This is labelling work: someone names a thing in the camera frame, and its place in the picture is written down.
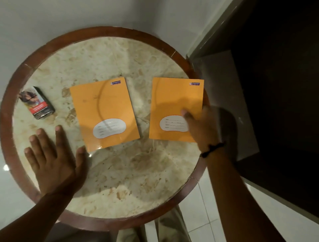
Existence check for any person's left hand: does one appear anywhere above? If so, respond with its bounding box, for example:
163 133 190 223
24 125 88 197

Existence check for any person's right hand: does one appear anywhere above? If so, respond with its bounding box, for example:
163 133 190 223
181 104 226 153

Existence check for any person's right forearm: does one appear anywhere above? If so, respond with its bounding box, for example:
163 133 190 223
201 146 287 242

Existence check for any person's left forearm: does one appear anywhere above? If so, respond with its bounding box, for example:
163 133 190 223
0 189 76 242

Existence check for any dark cigarette pack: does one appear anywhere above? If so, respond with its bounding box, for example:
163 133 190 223
18 86 56 120

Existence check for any round marble table wooden rim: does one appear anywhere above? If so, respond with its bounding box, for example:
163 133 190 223
0 26 210 232

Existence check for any orange notebook scribbled cover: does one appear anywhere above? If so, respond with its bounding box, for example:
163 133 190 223
69 77 141 152

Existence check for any dark wooden cabinet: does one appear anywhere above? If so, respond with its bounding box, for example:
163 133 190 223
186 0 319 218

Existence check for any black wrist bracelet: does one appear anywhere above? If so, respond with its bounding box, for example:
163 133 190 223
200 142 226 158

